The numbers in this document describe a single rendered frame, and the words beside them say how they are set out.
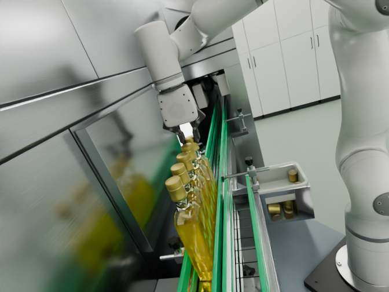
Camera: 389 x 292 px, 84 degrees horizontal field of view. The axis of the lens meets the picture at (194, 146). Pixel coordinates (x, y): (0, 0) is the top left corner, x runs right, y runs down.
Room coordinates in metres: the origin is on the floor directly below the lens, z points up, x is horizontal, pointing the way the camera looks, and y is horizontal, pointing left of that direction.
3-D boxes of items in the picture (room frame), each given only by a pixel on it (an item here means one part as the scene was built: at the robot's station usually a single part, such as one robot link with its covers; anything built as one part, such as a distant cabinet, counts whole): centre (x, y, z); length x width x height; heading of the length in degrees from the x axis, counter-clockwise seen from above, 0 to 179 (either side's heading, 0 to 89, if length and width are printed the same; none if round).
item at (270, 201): (0.75, -0.23, 0.92); 0.27 x 0.17 x 0.15; 74
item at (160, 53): (0.63, 0.00, 1.58); 0.09 x 0.08 x 0.13; 155
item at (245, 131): (1.28, -0.31, 1.07); 0.17 x 0.05 x 0.23; 74
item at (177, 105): (0.63, 0.01, 1.44); 0.10 x 0.07 x 0.11; 74
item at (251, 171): (0.66, -0.13, 1.12); 0.17 x 0.03 x 0.12; 74
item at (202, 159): (0.63, 0.01, 1.16); 0.06 x 0.06 x 0.21; 74
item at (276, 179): (0.74, -0.26, 0.97); 0.22 x 0.17 x 0.09; 74
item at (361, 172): (0.41, -0.38, 1.08); 0.19 x 0.12 x 0.24; 155
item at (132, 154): (0.86, 0.08, 1.32); 0.90 x 0.03 x 0.34; 164
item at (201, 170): (0.57, 0.02, 1.16); 0.06 x 0.06 x 0.21; 73
